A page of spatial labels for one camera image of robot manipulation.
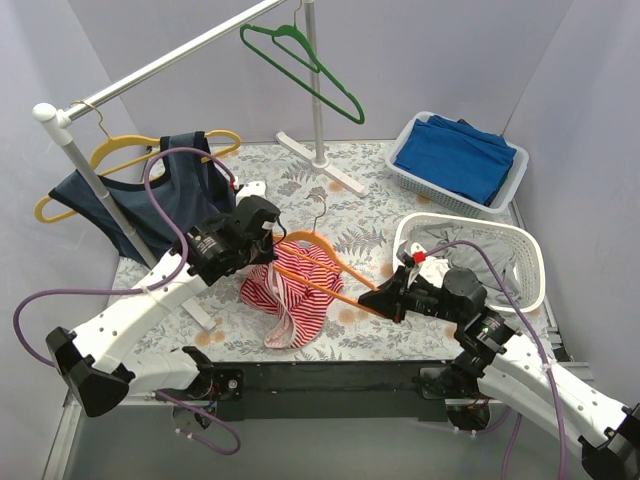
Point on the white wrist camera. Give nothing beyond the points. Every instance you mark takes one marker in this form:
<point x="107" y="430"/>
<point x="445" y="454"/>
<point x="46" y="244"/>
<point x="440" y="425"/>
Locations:
<point x="248" y="189"/>
<point x="415" y="255"/>

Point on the blue folded garment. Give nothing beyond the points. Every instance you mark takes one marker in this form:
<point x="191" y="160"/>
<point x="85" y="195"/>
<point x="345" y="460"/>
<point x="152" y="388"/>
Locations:
<point x="457" y="157"/>

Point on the white laundry basket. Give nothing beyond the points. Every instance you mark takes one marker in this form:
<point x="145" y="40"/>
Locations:
<point x="529" y="267"/>

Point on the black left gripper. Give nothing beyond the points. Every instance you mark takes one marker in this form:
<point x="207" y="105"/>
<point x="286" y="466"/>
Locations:
<point x="261" y="248"/>

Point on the white clothes rack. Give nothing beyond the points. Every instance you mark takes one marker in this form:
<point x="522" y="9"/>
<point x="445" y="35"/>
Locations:
<point x="179" y="65"/>

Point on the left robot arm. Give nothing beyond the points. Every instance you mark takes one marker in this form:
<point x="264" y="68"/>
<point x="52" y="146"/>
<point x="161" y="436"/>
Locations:
<point x="95" y="359"/>

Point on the green plastic hanger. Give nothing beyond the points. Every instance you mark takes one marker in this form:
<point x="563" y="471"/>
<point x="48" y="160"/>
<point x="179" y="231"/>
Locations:
<point x="298" y="46"/>

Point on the navy blue tank top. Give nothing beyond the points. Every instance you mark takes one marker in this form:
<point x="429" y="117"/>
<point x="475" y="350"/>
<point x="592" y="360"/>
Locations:
<point x="189" y="191"/>

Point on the grey crumpled garment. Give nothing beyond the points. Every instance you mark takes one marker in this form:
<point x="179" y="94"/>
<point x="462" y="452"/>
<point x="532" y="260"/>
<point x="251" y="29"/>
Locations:
<point x="499" y="253"/>

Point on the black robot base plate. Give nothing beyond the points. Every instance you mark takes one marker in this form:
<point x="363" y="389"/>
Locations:
<point x="422" y="389"/>

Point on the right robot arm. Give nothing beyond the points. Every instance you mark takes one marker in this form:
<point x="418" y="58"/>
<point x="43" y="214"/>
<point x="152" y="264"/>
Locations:
<point x="507" y="366"/>

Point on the red white striped tank top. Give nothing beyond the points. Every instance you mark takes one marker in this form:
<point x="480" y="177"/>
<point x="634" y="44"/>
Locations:
<point x="297" y="288"/>

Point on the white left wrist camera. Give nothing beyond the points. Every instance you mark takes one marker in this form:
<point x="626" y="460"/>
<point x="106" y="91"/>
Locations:
<point x="248" y="189"/>

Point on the floral patterned table mat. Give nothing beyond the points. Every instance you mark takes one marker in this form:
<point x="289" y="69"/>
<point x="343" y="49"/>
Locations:
<point x="359" y="233"/>

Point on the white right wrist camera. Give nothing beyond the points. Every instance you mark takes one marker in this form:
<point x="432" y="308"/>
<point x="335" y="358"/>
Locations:
<point x="415" y="255"/>

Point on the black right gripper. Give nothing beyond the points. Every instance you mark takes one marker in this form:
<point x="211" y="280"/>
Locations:
<point x="400" y="293"/>

